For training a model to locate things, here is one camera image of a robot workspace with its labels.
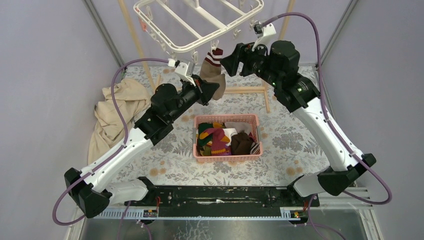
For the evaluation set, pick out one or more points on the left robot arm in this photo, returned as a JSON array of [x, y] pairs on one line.
[[91, 187]]

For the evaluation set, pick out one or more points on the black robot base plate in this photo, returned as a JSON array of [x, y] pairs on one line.
[[220, 201]]

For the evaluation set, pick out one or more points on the pink plastic basket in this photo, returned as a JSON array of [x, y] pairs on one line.
[[250, 118]]

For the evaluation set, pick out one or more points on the grey black striped sock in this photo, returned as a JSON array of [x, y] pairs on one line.
[[255, 148]]

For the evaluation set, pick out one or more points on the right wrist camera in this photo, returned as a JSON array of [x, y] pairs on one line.
[[264, 35]]

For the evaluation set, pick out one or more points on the olive orange striped sock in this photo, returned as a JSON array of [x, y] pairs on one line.
[[218, 125]]

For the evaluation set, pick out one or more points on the wooden drying rack frame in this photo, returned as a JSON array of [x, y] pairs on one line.
[[251, 91]]

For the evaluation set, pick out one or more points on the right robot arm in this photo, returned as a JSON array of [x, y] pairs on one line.
[[278, 66]]

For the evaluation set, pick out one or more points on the green sock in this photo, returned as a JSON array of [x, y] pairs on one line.
[[201, 128]]

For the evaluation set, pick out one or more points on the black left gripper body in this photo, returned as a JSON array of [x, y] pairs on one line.
[[200, 96]]

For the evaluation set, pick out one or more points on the white clip hanger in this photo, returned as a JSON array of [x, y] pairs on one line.
[[180, 36]]

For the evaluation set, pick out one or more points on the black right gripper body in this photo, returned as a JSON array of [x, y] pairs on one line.
[[253, 60]]

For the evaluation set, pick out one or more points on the floral patterned mat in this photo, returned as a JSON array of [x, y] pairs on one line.
[[289, 150]]

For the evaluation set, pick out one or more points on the purple striped sock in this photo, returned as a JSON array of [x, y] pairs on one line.
[[213, 142]]

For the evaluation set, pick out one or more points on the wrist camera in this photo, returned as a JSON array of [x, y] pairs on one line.
[[264, 35], [183, 69]]

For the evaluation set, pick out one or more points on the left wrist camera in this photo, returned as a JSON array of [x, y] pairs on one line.
[[183, 69]]

